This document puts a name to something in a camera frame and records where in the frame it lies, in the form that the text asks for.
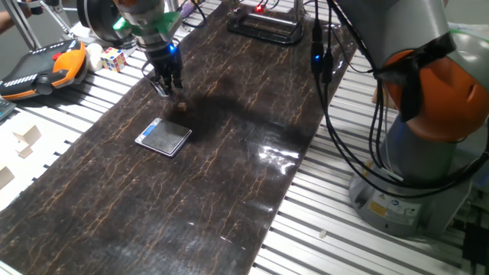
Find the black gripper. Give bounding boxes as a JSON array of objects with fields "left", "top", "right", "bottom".
[{"left": 144, "top": 39, "right": 185, "bottom": 97}]

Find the orange and black teach pendant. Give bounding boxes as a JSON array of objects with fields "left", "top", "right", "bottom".
[{"left": 0, "top": 38, "right": 89, "bottom": 102}]

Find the Rubik's cube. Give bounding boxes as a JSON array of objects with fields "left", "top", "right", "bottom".
[{"left": 99, "top": 46, "right": 128, "bottom": 73}]

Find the brown cardboard piece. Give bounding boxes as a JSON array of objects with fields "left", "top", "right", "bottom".
[{"left": 371, "top": 85, "right": 397, "bottom": 111}]

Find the large wooden cube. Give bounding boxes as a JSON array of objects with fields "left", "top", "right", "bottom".
[
  {"left": 11, "top": 124, "right": 43, "bottom": 147},
  {"left": 0, "top": 165, "right": 16, "bottom": 191}
]

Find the dark marble pattern mat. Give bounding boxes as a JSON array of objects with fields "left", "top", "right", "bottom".
[{"left": 0, "top": 0, "right": 358, "bottom": 275}]

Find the black wrist cable bundle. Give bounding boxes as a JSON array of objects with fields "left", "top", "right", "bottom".
[{"left": 178, "top": 0, "right": 210, "bottom": 30}]

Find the black base cable bundle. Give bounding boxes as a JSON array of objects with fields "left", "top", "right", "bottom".
[{"left": 310, "top": 0, "right": 489, "bottom": 200}]

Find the person's forearm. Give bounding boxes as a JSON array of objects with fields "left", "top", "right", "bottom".
[{"left": 0, "top": 9, "right": 33, "bottom": 35}]

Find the silver metal frame post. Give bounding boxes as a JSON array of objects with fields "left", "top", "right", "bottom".
[{"left": 1, "top": 0, "right": 42, "bottom": 51}]

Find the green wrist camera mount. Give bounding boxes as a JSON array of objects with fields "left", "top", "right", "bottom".
[{"left": 112, "top": 11, "right": 184, "bottom": 40}]

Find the silver digital pocket scale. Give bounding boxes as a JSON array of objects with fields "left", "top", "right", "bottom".
[{"left": 134, "top": 117, "right": 193, "bottom": 159}]

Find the white round object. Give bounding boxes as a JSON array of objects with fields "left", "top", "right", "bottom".
[{"left": 85, "top": 42, "right": 105, "bottom": 73}]

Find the small wooden cube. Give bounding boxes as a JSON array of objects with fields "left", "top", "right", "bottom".
[{"left": 15, "top": 141, "right": 34, "bottom": 160}]

